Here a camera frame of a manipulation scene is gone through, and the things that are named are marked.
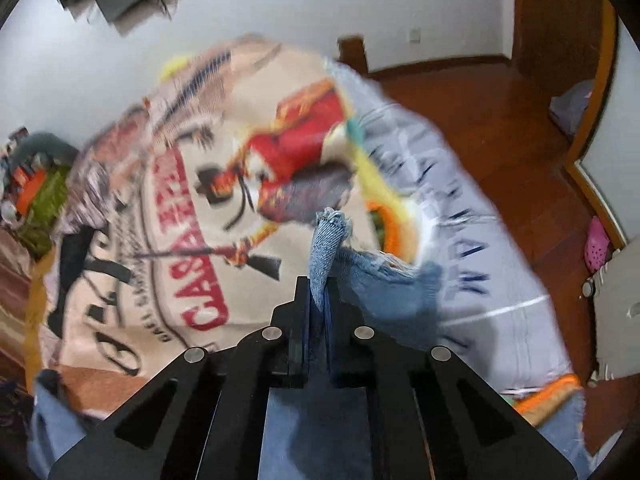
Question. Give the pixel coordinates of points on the blue denim jeans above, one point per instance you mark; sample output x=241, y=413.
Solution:
x=318, y=433

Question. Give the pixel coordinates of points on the printed poster blanket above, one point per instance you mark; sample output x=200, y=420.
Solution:
x=190, y=217

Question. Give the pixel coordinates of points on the grey foam board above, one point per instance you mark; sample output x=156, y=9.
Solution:
x=614, y=291

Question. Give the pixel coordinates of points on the pink croc shoe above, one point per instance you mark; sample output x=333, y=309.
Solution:
x=597, y=246

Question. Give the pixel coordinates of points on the white wall socket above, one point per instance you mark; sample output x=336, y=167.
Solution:
x=414, y=36

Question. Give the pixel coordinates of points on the wooden bed post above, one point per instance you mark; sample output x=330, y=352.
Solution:
x=352, y=52

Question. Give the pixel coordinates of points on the orange toy box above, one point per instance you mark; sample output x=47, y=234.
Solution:
x=28, y=186

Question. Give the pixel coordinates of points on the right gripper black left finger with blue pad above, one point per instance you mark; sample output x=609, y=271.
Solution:
x=203, y=416

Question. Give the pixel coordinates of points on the yellow plush pillow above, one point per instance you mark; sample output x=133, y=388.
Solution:
x=174, y=65

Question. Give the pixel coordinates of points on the green quilted bag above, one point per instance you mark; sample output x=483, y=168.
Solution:
x=42, y=214

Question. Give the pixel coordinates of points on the sliding wardrobe door white panel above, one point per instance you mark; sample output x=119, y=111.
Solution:
x=603, y=159

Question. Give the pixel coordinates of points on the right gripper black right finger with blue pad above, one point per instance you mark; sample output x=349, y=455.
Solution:
x=430, y=415

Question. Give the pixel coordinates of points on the striped pink curtain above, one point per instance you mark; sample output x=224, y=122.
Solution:
x=18, y=268

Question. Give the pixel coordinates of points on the grey checked bed sheet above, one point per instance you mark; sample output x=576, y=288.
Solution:
x=465, y=239

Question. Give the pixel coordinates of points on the purple cloth bundle on floor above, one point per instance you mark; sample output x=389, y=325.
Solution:
x=567, y=111

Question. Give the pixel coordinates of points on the wooden door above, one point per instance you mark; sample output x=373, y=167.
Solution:
x=558, y=43

